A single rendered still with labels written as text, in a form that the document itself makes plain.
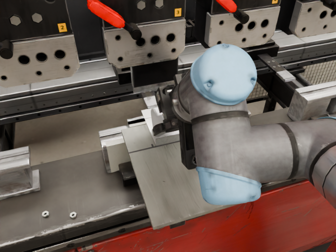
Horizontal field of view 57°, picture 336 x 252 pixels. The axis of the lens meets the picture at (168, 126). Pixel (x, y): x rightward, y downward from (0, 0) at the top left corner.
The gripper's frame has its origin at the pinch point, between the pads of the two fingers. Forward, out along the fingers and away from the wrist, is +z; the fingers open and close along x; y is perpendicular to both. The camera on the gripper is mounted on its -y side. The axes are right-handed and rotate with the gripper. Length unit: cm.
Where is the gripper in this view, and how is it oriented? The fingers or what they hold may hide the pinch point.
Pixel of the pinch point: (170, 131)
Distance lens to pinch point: 70.1
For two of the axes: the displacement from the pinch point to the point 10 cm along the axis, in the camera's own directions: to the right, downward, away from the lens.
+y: -2.4, -9.6, 1.2
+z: -2.0, 1.7, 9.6
